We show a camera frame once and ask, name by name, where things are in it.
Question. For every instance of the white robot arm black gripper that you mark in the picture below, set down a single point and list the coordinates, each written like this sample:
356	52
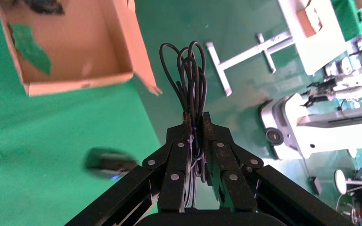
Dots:
314	100
320	86

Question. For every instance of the large open cardboard box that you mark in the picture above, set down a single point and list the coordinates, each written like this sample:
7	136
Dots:
74	46

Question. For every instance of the small cardboard box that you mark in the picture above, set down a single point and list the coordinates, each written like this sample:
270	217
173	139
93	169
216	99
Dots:
309	21

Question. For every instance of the white wheeled robot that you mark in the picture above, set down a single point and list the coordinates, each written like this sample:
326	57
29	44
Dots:
293	124

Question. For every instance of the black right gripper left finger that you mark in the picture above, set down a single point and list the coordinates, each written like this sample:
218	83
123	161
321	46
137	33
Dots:
174	162

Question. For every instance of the green table cloth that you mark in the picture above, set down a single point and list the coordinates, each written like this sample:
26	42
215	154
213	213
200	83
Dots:
59	124

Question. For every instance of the white height-adjustable table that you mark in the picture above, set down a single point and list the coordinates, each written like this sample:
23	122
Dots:
318	53

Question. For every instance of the white floor stand with pole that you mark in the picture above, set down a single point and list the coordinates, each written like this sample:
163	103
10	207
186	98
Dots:
340	182

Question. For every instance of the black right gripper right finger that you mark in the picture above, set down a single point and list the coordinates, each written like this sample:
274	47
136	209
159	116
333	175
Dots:
231	162

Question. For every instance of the black power adapter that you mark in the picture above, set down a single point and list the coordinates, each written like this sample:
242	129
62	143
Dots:
316	185

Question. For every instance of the black computer mouse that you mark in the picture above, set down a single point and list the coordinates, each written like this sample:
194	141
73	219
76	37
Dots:
109	163

